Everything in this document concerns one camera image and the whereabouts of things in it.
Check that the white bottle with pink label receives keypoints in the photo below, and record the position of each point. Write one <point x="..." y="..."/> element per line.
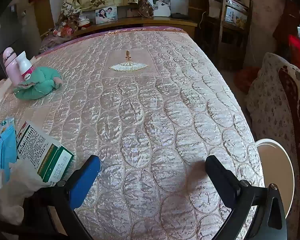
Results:
<point x="25" y="66"/>

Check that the red patterned blanket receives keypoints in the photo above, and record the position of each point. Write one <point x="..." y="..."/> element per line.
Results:
<point x="297" y="110"/>

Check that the pink quilted mattress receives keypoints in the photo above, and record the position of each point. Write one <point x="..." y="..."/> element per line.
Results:
<point x="152" y="105"/>

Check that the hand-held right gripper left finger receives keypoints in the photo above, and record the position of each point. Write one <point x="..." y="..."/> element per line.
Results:
<point x="85" y="180"/>

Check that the grey refrigerator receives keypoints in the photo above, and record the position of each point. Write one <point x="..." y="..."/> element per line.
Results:
<point x="5" y="30"/>

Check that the white floral sofa cover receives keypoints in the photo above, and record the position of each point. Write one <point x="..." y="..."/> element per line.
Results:
<point x="267" y="105"/>

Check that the wedding photo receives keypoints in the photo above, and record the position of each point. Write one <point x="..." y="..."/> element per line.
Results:
<point x="162" y="7"/>

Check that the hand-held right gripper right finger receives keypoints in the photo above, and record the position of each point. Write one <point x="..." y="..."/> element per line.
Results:
<point x="222" y="177"/>

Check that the wooden cabinet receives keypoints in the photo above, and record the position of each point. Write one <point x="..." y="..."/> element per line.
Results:
<point x="165" y="25"/>

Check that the white bucket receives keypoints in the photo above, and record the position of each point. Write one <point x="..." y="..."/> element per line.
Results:
<point x="277" y="155"/>

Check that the green and white medicine box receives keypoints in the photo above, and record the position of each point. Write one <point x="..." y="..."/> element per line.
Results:
<point x="40" y="150"/>

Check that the small framed couple photo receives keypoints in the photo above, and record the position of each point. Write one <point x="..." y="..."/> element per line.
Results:
<point x="106" y="15"/>

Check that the green cloth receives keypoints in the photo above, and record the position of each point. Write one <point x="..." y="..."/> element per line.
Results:
<point x="42" y="82"/>

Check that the blue face mask packet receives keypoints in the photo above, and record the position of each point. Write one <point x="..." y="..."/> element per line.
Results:
<point x="2" y="155"/>

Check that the dark wooden chair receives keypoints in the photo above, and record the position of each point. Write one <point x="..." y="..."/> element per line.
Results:
<point x="223" y="30"/>

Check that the orange cloth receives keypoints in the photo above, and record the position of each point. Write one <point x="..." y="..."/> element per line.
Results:
<point x="246" y="78"/>

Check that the white tissue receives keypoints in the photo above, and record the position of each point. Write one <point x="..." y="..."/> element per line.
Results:
<point x="17" y="192"/>

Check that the red cushion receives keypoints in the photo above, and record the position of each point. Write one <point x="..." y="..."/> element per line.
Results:
<point x="298" y="52"/>

